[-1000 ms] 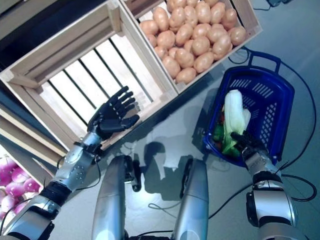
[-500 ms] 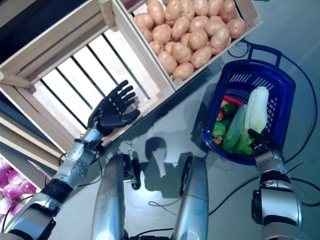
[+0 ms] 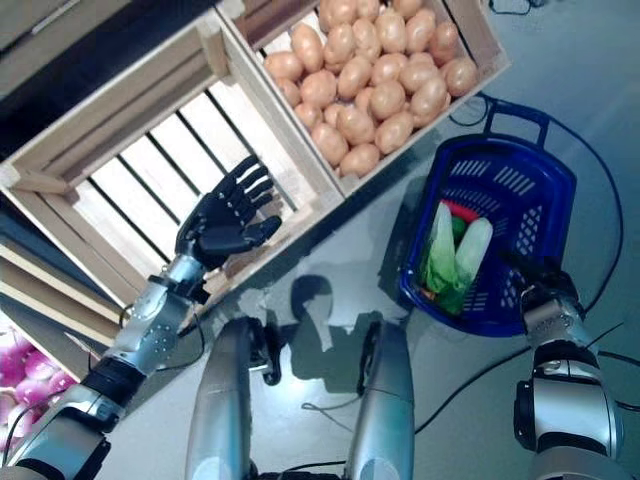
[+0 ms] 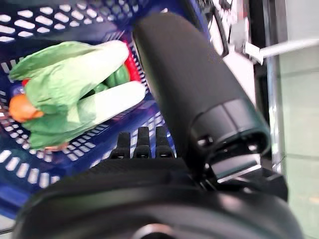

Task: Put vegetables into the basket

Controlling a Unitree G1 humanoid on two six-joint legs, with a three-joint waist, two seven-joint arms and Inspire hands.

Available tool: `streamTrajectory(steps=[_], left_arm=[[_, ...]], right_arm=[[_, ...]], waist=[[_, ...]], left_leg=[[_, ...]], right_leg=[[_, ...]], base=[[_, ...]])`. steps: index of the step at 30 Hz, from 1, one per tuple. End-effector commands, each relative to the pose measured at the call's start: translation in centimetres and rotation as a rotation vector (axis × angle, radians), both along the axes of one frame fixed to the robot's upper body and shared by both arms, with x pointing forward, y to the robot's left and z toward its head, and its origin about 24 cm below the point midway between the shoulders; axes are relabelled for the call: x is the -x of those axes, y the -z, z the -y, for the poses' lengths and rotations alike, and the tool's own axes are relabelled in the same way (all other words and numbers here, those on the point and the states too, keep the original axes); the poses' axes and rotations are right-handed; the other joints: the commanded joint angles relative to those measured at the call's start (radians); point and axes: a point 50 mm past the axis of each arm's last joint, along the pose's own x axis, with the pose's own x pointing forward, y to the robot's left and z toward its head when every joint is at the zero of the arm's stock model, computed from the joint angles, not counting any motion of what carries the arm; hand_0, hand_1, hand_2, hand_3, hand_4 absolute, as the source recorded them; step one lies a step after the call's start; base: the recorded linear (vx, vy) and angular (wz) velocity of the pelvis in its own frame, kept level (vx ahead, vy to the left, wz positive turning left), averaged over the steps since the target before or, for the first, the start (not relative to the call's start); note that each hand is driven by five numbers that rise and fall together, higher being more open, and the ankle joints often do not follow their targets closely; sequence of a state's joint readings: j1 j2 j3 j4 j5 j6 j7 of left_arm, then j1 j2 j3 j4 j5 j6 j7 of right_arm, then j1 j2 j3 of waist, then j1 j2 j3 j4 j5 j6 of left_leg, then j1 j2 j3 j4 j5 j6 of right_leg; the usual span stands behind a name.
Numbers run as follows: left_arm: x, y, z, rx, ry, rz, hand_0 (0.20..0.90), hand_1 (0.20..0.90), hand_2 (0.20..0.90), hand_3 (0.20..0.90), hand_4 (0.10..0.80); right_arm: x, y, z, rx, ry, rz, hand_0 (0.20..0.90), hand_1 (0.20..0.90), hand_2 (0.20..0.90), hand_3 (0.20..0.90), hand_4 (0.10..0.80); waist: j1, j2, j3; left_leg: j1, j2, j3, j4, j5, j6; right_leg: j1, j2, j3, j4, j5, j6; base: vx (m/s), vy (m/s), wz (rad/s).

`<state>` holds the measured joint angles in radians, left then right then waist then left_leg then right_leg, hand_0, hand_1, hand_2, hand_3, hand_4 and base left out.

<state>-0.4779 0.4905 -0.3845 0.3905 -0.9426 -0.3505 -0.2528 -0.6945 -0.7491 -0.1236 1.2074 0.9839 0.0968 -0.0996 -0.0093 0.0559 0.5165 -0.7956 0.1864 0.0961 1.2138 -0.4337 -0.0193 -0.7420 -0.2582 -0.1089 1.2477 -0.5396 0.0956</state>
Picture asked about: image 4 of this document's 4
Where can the blue plastic shopping basket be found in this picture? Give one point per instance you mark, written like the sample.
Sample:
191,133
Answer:
99,32

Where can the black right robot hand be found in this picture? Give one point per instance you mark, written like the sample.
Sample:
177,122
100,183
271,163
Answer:
189,74

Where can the green bell pepper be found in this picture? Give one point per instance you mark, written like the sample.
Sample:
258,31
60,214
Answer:
117,76

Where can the red bell pepper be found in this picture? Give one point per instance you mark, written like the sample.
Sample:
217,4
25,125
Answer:
132,67

